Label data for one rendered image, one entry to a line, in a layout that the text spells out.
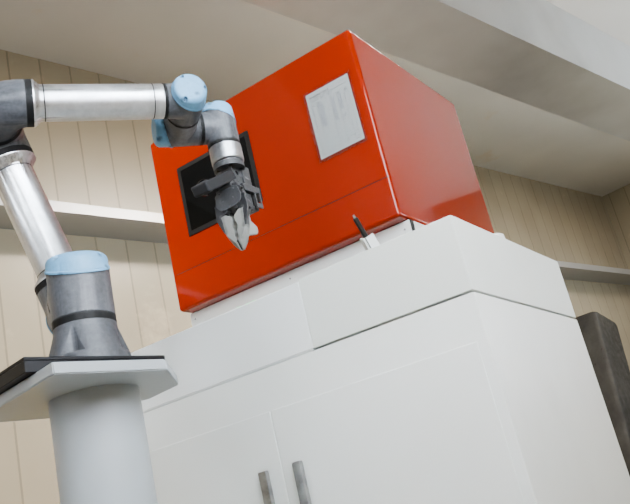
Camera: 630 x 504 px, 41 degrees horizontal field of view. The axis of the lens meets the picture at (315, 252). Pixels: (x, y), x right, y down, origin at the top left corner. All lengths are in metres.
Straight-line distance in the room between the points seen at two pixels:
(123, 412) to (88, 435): 0.07
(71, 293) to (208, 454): 0.47
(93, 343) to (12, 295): 3.07
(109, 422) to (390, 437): 0.50
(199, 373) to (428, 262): 0.58
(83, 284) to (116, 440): 0.29
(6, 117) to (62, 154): 3.35
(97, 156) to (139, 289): 0.86
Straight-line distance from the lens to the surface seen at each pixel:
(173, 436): 1.87
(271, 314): 1.71
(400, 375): 1.54
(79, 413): 1.49
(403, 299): 1.55
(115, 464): 1.47
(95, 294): 1.57
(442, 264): 1.53
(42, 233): 1.77
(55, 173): 5.02
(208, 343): 1.81
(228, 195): 1.87
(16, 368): 1.43
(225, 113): 1.95
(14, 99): 1.76
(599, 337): 7.93
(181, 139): 1.91
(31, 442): 4.40
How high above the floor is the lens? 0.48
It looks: 18 degrees up
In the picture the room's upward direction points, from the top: 13 degrees counter-clockwise
